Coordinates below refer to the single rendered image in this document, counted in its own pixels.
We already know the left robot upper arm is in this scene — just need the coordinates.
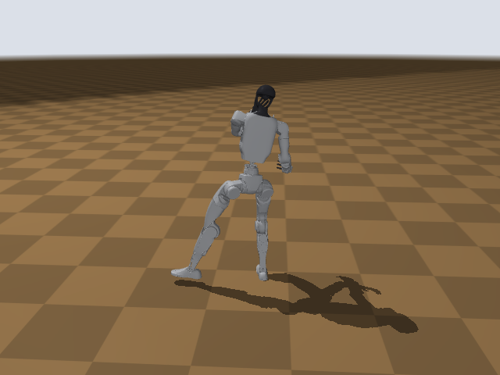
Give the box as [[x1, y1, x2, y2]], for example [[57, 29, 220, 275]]
[[230, 110, 247, 137]]

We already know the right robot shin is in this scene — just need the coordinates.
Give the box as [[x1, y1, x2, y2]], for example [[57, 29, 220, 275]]
[[256, 220, 268, 273]]

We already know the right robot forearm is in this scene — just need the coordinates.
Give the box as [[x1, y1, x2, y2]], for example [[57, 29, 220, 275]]
[[281, 153, 293, 173]]

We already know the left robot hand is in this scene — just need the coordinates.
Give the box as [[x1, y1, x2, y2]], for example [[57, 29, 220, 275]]
[[249, 97, 269, 113]]

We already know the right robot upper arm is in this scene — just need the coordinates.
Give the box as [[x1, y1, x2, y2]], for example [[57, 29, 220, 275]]
[[277, 120, 289, 164]]

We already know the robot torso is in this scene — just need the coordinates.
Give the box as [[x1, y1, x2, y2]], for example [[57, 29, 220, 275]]
[[238, 110, 278, 195]]

